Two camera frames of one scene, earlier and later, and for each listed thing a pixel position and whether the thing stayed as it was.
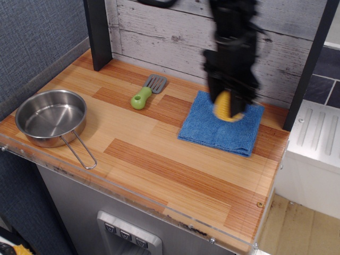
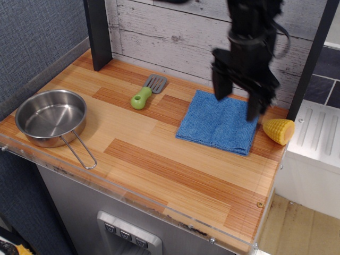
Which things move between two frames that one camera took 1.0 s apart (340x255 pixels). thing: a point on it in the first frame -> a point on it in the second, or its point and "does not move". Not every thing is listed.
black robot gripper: (231, 65) -> (247, 64)
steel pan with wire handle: (44, 117) does not move
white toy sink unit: (310, 174) does not move
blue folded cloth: (201, 124) does not move
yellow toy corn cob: (222, 107) -> (282, 130)
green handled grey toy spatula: (155, 84) does not move
